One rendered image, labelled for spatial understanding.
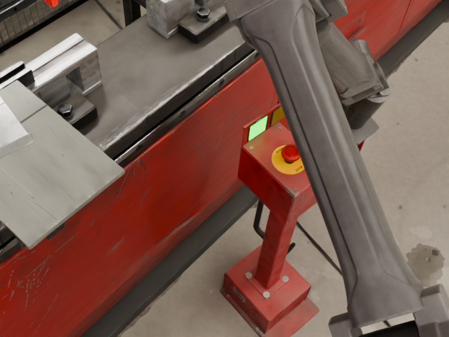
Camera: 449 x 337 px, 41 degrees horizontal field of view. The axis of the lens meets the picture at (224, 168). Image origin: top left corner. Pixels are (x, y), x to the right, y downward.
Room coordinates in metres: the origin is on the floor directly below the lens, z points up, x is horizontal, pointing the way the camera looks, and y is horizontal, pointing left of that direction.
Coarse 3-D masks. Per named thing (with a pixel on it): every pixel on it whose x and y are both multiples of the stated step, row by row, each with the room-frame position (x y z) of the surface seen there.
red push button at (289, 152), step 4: (288, 144) 0.73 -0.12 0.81; (292, 144) 0.73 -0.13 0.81; (284, 148) 0.71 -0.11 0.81; (288, 148) 0.71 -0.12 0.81; (292, 148) 0.71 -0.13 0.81; (296, 148) 0.72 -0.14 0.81; (284, 152) 0.70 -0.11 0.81; (288, 152) 0.70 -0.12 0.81; (292, 152) 0.70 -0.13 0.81; (296, 152) 0.71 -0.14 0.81; (284, 156) 0.70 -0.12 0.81; (288, 156) 0.69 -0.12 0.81; (292, 156) 0.70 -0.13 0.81; (296, 156) 0.70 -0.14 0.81; (288, 160) 0.69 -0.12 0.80; (292, 160) 0.69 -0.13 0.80
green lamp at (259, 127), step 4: (260, 120) 0.76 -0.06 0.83; (264, 120) 0.77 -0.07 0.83; (256, 124) 0.75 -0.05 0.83; (260, 124) 0.76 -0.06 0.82; (264, 124) 0.77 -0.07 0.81; (252, 128) 0.74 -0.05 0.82; (256, 128) 0.75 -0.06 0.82; (260, 128) 0.76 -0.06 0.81; (264, 128) 0.77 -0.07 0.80; (252, 132) 0.74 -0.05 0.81; (256, 132) 0.75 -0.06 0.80; (260, 132) 0.76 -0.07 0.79; (252, 136) 0.75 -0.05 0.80
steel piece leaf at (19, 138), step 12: (0, 108) 0.60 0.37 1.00; (0, 120) 0.57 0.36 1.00; (12, 120) 0.57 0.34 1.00; (0, 132) 0.55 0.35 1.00; (12, 132) 0.55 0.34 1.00; (24, 132) 0.55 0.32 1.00; (0, 144) 0.53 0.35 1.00; (12, 144) 0.52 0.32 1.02; (24, 144) 0.53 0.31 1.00; (0, 156) 0.50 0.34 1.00
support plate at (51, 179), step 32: (32, 96) 0.63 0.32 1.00; (32, 128) 0.56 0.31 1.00; (64, 128) 0.57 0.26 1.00; (0, 160) 0.50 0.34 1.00; (32, 160) 0.50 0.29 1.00; (64, 160) 0.51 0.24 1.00; (96, 160) 0.51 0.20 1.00; (0, 192) 0.44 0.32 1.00; (32, 192) 0.45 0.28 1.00; (64, 192) 0.45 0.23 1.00; (96, 192) 0.46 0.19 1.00; (32, 224) 0.40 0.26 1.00
